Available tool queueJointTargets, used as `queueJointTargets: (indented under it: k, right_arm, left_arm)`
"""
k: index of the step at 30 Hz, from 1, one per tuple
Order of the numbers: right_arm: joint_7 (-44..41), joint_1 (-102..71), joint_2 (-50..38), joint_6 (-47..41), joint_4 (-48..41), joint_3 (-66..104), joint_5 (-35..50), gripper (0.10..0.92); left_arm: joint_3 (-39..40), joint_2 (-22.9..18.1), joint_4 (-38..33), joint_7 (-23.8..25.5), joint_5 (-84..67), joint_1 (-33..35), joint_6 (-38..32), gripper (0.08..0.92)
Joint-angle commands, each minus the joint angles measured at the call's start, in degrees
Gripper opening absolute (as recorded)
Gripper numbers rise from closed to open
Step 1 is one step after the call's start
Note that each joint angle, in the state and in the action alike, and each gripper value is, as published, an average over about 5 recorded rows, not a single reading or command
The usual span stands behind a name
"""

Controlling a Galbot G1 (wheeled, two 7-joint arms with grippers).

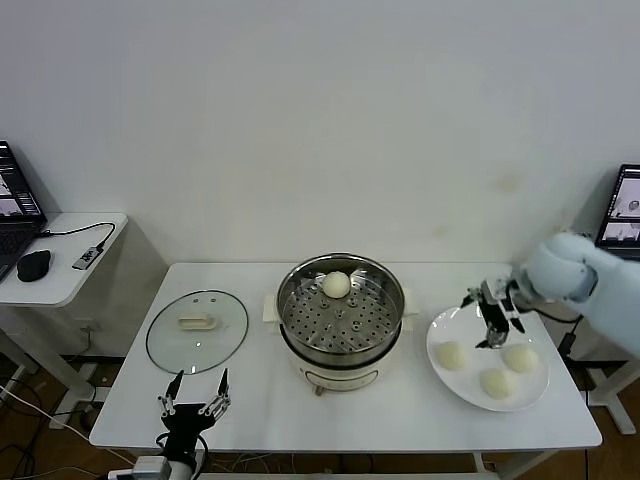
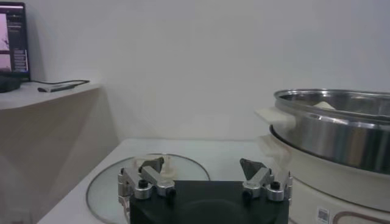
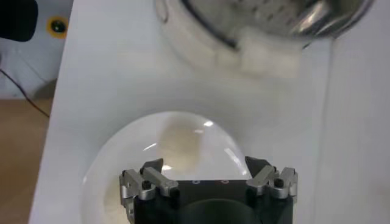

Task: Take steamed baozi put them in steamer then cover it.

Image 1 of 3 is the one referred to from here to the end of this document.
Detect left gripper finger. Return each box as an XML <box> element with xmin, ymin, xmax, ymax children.
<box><xmin>157</xmin><ymin>369</ymin><xmax>185</xmax><ymax>417</ymax></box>
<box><xmin>198</xmin><ymin>368</ymin><xmax>232</xmax><ymax>417</ymax></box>

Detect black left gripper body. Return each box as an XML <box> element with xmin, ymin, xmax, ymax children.
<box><xmin>160</xmin><ymin>403</ymin><xmax>217</xmax><ymax>460</ymax></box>

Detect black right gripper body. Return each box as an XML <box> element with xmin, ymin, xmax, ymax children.
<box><xmin>474</xmin><ymin>298</ymin><xmax>511</xmax><ymax>350</ymax></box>

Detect white steamed baozi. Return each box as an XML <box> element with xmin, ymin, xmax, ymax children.
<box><xmin>502</xmin><ymin>343</ymin><xmax>540</xmax><ymax>374</ymax></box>
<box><xmin>435</xmin><ymin>341</ymin><xmax>470</xmax><ymax>372</ymax></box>
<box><xmin>479</xmin><ymin>368</ymin><xmax>519</xmax><ymax>401</ymax></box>
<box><xmin>321</xmin><ymin>270</ymin><xmax>352</xmax><ymax>299</ymax></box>

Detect round glass pot lid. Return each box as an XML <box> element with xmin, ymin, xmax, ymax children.
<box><xmin>145</xmin><ymin>289</ymin><xmax>250</xmax><ymax>376</ymax></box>

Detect perforated steel steamer basket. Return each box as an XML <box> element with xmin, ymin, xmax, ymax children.
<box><xmin>262</xmin><ymin>254</ymin><xmax>421</xmax><ymax>354</ymax></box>

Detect large white round plate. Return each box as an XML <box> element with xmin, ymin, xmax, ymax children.
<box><xmin>426</xmin><ymin>305</ymin><xmax>550</xmax><ymax>413</ymax></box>

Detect cream electric cooker base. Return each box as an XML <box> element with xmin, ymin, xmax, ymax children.
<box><xmin>266</xmin><ymin>299</ymin><xmax>417</xmax><ymax>399</ymax></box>

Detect dark grey laptop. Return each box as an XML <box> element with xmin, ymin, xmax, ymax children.
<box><xmin>594</xmin><ymin>163</ymin><xmax>640</xmax><ymax>260</ymax></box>

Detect white side table with mouse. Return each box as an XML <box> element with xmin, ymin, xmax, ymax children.
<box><xmin>0</xmin><ymin>212</ymin><xmax>169</xmax><ymax>431</ymax></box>

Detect grey usb hub dongle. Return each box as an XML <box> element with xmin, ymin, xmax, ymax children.
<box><xmin>73</xmin><ymin>244</ymin><xmax>107</xmax><ymax>272</ymax></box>

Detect black computer mouse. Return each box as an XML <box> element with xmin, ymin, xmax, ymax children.
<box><xmin>16</xmin><ymin>249</ymin><xmax>53</xmax><ymax>283</ymax></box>

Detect black laptop with mouse beside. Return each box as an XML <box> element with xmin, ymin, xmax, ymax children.
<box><xmin>0</xmin><ymin>140</ymin><xmax>50</xmax><ymax>281</ymax></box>

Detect black power adapter cable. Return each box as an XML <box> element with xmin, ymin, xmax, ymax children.
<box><xmin>559</xmin><ymin>312</ymin><xmax>585</xmax><ymax>359</ymax></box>

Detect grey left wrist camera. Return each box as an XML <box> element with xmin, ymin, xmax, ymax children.
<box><xmin>132</xmin><ymin>455</ymin><xmax>171</xmax><ymax>479</ymax></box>

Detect thin white wire bundle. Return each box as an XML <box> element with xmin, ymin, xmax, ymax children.
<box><xmin>209</xmin><ymin>452</ymin><xmax>281</xmax><ymax>474</ymax></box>

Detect white floor cable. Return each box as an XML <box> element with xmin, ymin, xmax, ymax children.
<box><xmin>0</xmin><ymin>382</ymin><xmax>151</xmax><ymax>469</ymax></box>

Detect black usb hub cable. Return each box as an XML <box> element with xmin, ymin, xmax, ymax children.
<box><xmin>37</xmin><ymin>222</ymin><xmax>118</xmax><ymax>251</ymax></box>

